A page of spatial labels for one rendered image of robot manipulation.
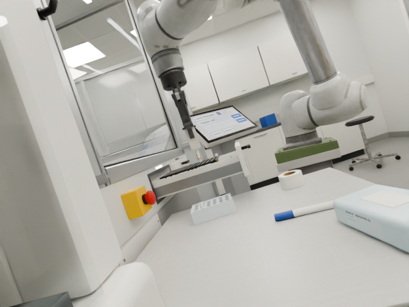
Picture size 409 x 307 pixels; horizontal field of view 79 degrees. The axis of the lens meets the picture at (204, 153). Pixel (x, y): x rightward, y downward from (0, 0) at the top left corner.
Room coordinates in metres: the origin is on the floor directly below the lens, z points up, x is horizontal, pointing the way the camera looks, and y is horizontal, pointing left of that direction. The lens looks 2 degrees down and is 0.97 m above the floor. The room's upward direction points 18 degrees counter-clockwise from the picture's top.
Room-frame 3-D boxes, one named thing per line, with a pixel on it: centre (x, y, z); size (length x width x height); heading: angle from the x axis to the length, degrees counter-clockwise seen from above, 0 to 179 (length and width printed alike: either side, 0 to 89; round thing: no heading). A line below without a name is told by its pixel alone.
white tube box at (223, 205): (0.73, 0.03, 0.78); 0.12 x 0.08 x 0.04; 88
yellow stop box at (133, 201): (0.68, 0.22, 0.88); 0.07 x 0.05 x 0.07; 172
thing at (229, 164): (0.99, 0.07, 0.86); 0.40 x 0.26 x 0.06; 82
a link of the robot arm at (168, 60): (0.75, 0.02, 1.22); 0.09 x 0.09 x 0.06
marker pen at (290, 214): (0.51, -0.17, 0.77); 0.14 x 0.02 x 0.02; 75
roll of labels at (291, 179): (0.75, -0.23, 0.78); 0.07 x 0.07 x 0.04
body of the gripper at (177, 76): (0.75, 0.02, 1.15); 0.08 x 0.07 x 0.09; 178
